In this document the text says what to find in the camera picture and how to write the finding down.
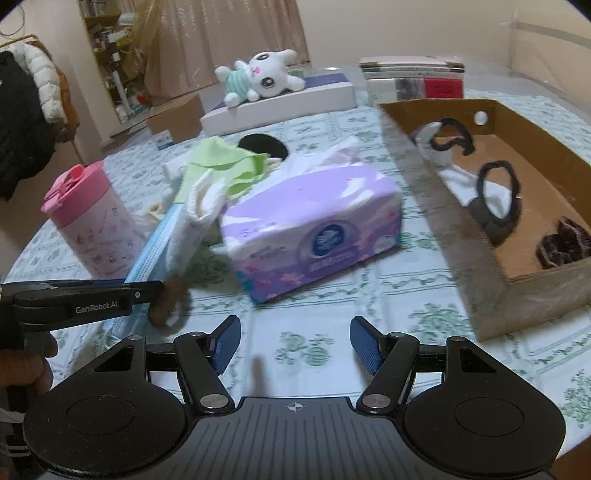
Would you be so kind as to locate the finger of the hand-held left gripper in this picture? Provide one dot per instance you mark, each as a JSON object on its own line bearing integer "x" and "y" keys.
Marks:
{"x": 150, "y": 290}

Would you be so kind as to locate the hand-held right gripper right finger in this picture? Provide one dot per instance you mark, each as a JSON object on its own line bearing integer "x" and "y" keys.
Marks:
{"x": 364, "y": 344}

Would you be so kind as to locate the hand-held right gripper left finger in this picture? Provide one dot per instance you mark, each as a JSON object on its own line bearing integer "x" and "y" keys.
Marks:
{"x": 228, "y": 344}

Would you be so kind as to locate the brown hair scrunchie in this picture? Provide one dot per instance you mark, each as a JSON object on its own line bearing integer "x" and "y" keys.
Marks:
{"x": 161, "y": 314}

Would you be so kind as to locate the shallow cardboard box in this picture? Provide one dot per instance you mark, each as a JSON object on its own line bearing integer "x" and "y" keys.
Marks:
{"x": 531, "y": 263}

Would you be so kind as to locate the black round pad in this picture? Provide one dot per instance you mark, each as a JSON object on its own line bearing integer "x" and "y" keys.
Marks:
{"x": 263, "y": 144}

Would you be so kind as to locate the person's left hand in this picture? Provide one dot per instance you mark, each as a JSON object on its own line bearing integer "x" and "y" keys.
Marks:
{"x": 27, "y": 369}

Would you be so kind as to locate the blue face mask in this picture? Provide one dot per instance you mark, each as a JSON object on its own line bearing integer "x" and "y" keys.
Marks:
{"x": 152, "y": 249}

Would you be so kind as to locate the green floral bed sheet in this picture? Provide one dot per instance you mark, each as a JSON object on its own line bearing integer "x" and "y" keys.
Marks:
{"x": 415, "y": 286}

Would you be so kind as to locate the white gauze cloth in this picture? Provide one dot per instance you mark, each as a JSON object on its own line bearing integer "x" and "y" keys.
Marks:
{"x": 196, "y": 221}

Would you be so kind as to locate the pink lidded cup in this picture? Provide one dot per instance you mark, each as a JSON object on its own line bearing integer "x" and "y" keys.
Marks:
{"x": 92, "y": 221}

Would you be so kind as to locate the purple tissue pack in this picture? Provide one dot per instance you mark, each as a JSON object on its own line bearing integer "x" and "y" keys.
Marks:
{"x": 314, "y": 217}

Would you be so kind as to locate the light green cloth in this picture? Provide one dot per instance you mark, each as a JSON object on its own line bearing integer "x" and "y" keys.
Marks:
{"x": 217, "y": 154}

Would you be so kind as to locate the brown cardboard carton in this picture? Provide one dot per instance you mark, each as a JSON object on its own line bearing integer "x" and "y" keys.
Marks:
{"x": 178, "y": 121}

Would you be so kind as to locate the wide black hair band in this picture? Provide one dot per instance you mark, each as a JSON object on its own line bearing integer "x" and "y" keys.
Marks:
{"x": 489, "y": 222}

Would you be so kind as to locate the black coat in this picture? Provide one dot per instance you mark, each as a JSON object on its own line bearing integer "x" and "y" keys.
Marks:
{"x": 21, "y": 138}

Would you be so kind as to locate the smooth white cloth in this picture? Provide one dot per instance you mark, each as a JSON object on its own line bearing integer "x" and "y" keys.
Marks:
{"x": 455, "y": 174}

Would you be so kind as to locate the dark brown scrunchie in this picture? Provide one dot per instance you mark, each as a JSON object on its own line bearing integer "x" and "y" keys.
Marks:
{"x": 563, "y": 244}

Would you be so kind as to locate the white puffer jacket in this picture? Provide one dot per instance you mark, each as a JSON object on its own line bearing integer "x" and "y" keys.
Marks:
{"x": 46, "y": 87}

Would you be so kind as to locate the white flat box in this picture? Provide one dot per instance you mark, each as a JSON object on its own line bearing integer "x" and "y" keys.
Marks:
{"x": 295, "y": 104}

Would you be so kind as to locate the cluttered bookshelf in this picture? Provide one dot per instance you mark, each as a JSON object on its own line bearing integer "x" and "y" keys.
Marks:
{"x": 115, "y": 55}

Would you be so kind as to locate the white plush toy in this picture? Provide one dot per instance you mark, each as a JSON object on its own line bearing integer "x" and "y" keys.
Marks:
{"x": 265, "y": 74}

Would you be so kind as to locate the small green box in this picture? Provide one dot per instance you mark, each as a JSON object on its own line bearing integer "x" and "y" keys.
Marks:
{"x": 298, "y": 71}

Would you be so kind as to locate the thick red book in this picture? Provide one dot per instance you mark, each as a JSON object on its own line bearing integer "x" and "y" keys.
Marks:
{"x": 443, "y": 87}

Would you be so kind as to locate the beige curtain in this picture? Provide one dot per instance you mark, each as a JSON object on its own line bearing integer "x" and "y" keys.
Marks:
{"x": 221, "y": 32}

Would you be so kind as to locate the thin white book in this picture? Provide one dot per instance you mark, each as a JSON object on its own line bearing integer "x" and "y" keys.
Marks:
{"x": 411, "y": 76}
{"x": 411, "y": 70}

